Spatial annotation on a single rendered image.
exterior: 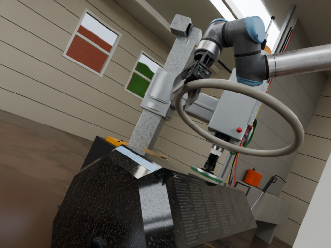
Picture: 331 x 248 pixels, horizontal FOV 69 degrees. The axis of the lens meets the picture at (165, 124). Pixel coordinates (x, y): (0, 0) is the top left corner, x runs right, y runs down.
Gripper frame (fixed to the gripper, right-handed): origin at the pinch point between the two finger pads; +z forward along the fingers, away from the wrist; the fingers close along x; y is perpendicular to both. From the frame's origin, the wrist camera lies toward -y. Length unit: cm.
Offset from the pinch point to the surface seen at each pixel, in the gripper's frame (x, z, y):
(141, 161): 9.7, 17.0, -40.2
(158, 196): 19.9, 28.3, -25.8
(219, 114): 42, -35, -48
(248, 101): 51, -48, -38
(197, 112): 54, -59, -110
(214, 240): 58, 33, -32
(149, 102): 15, -48, -127
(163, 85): 16, -65, -117
